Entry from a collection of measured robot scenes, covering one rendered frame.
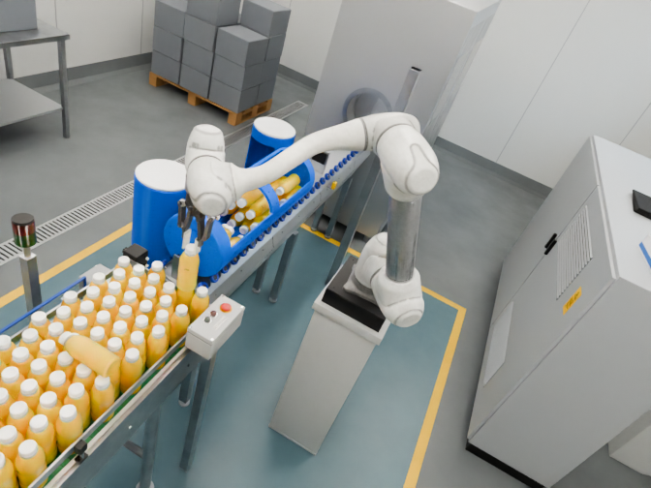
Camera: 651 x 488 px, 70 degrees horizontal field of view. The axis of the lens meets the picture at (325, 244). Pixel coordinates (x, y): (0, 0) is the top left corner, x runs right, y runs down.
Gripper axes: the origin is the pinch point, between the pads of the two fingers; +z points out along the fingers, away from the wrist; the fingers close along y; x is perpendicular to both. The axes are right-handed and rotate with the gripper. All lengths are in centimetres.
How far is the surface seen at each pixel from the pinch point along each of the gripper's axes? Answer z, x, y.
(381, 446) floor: 132, -64, -100
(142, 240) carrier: 63, -48, 59
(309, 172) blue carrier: 15, -103, 1
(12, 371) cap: 25, 53, 17
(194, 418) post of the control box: 86, 5, -16
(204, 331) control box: 22.7, 10.7, -16.4
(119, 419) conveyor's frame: 43, 40, -9
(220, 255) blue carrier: 19.6, -21.3, 0.2
